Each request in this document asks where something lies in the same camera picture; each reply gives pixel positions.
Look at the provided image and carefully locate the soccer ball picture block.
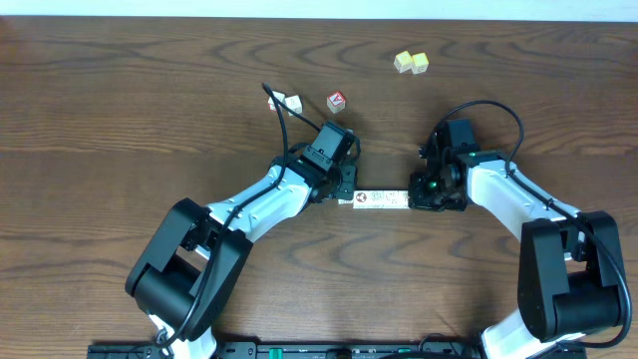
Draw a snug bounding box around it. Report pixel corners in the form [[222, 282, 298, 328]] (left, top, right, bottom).
[[353, 190, 371, 209]]

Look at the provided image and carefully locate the white block brown pattern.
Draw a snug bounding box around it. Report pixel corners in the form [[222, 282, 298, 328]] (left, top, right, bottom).
[[369, 190, 385, 208]]

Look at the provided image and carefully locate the blue edged white block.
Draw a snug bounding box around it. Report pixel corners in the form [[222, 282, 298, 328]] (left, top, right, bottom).
[[398, 190, 409, 208]]

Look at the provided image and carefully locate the green edged white block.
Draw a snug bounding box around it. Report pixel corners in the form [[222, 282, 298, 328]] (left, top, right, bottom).
[[384, 190, 402, 208]]

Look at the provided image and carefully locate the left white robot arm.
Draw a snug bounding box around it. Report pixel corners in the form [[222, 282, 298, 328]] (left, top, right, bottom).
[[125, 157, 357, 358]]

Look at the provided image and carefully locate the red letter A block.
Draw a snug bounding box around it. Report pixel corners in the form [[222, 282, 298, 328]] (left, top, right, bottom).
[[327, 91, 346, 114]]

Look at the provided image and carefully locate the white block plain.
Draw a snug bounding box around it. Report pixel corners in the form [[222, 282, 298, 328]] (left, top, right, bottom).
[[284, 95, 303, 117]]

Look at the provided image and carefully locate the white block red side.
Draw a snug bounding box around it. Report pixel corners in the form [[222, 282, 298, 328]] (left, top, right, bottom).
[[266, 90, 287, 114]]

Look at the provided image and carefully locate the yellow block right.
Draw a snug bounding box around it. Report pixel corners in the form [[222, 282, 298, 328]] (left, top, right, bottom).
[[411, 52, 430, 75]]

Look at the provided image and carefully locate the yellow block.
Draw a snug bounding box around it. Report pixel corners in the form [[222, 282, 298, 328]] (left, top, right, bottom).
[[394, 51, 414, 73], [411, 52, 430, 75]]

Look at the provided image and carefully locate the yellow block left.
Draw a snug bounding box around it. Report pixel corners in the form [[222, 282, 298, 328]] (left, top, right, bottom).
[[394, 51, 414, 73]]

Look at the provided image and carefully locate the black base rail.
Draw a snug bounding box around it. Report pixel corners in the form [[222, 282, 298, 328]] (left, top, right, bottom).
[[87, 339, 589, 359]]

